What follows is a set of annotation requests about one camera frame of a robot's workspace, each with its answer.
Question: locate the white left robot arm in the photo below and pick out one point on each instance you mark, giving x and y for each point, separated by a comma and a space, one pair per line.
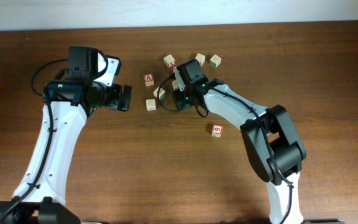
70, 99

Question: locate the green edged number five block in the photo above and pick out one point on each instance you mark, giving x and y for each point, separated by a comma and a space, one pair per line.
151, 105

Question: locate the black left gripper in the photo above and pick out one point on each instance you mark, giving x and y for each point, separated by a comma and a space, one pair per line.
114, 102

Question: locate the green edged picture block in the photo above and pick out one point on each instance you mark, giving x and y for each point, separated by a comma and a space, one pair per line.
215, 61

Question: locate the pineapple picture wooden block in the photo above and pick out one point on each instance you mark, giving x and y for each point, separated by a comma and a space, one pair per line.
159, 93

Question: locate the red edged picture block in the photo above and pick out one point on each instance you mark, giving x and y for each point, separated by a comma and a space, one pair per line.
200, 59

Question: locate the ice cream number four block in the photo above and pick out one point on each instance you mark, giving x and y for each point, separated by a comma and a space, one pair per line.
175, 85

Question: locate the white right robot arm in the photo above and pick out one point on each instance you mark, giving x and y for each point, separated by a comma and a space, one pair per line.
273, 145

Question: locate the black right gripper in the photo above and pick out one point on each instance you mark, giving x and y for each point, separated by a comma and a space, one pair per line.
179, 100

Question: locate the red letter K block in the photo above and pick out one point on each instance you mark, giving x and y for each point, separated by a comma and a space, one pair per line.
169, 61

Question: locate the red letter A block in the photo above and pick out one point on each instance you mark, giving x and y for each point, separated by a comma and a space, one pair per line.
149, 79

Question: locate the red number nine block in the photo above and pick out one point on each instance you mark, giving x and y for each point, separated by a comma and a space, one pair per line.
217, 131

